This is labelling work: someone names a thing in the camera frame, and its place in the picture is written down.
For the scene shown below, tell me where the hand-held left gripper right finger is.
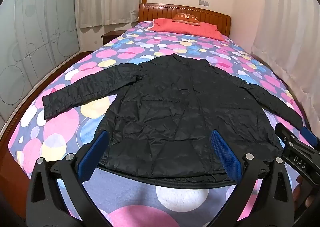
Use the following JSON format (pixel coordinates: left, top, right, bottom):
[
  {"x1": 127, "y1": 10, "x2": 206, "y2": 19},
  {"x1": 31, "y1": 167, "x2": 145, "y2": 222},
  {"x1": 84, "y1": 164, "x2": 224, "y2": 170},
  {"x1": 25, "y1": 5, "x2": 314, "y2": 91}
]
[{"x1": 209, "y1": 129, "x2": 297, "y2": 227}]

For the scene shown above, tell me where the wooden headboard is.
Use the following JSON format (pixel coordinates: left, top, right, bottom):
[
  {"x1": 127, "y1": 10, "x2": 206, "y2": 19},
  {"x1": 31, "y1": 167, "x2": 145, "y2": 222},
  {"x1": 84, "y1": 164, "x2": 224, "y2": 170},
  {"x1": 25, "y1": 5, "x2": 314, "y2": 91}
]
[{"x1": 0, "y1": 3, "x2": 232, "y2": 194}]

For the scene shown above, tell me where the red pillow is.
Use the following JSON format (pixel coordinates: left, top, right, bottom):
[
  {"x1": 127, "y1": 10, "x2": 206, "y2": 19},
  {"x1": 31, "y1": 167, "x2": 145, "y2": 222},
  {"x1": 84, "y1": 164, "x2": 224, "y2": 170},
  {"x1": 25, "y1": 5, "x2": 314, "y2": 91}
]
[{"x1": 151, "y1": 18, "x2": 225, "y2": 41}]

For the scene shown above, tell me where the small orange cushion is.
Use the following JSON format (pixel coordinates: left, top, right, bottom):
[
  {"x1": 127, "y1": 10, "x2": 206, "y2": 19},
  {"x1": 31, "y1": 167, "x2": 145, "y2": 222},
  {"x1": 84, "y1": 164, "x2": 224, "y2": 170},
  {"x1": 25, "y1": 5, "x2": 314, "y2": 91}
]
[{"x1": 172, "y1": 13, "x2": 201, "y2": 26}]

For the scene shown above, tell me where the white sheer curtain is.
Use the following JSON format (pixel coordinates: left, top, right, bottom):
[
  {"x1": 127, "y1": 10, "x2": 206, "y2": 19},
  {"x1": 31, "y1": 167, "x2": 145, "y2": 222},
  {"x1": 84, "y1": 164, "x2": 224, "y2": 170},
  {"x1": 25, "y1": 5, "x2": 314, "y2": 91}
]
[{"x1": 251, "y1": 0, "x2": 320, "y2": 140}]

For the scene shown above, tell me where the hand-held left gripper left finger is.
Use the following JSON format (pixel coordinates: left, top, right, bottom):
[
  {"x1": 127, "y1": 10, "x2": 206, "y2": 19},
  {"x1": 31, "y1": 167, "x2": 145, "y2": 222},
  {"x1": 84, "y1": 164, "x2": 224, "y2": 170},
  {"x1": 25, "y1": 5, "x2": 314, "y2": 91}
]
[{"x1": 26, "y1": 130, "x2": 110, "y2": 227}]

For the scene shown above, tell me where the frosted glass wardrobe door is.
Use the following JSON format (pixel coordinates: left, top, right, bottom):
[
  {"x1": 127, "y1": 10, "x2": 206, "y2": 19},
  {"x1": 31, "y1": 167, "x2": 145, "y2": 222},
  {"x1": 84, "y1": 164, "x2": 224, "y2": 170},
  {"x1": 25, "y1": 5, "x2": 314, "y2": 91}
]
[{"x1": 0, "y1": 0, "x2": 81, "y2": 125}]

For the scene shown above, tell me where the black puffer jacket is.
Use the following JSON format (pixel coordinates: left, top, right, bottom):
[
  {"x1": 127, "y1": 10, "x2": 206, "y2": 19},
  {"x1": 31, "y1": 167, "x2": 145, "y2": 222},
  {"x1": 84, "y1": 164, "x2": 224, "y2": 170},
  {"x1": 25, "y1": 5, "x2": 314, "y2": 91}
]
[{"x1": 42, "y1": 54, "x2": 304, "y2": 189}]

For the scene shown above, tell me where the bed with colourful dotted sheet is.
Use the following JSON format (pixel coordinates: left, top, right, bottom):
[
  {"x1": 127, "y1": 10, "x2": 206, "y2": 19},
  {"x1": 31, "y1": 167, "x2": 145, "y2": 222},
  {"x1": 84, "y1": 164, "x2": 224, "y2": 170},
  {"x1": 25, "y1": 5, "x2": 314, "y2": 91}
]
[{"x1": 7, "y1": 20, "x2": 314, "y2": 227}]

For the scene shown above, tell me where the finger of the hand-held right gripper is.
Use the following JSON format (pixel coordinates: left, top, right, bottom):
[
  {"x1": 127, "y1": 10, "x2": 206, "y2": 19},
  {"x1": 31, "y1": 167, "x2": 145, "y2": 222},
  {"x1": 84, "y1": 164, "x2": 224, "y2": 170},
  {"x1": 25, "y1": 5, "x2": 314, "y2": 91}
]
[
  {"x1": 275, "y1": 122, "x2": 300, "y2": 149},
  {"x1": 301, "y1": 126, "x2": 320, "y2": 149}
]

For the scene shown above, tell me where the wooden nightstand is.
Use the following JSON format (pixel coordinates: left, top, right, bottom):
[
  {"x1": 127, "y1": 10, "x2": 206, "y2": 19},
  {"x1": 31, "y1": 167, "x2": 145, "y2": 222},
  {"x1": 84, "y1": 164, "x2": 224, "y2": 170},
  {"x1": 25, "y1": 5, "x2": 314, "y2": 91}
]
[{"x1": 101, "y1": 30, "x2": 124, "y2": 45}]

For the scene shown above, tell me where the person's right hand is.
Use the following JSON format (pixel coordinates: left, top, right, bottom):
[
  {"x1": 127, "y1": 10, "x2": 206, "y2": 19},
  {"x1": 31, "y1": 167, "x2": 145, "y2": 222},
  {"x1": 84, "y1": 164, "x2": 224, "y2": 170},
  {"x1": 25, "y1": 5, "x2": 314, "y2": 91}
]
[{"x1": 293, "y1": 174, "x2": 319, "y2": 217}]

